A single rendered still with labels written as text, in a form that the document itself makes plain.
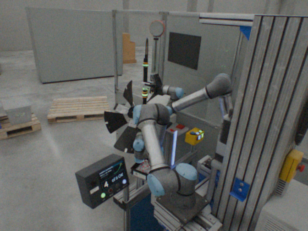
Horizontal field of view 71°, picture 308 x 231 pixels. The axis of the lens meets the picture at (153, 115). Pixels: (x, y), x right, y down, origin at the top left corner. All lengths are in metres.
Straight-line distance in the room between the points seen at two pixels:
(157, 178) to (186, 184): 0.16
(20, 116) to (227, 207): 3.81
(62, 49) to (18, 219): 5.19
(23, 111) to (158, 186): 3.59
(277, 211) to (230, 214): 0.28
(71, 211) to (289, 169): 2.23
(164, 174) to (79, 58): 6.37
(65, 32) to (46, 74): 1.33
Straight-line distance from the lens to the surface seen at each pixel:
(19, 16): 13.62
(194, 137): 1.93
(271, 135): 1.06
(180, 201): 1.29
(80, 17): 7.18
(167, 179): 1.16
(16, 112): 4.43
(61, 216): 2.77
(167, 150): 2.65
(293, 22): 0.97
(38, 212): 2.89
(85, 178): 1.19
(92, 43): 7.31
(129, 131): 1.93
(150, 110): 1.29
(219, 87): 1.45
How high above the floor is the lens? 2.01
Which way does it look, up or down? 25 degrees down
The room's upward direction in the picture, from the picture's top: 3 degrees clockwise
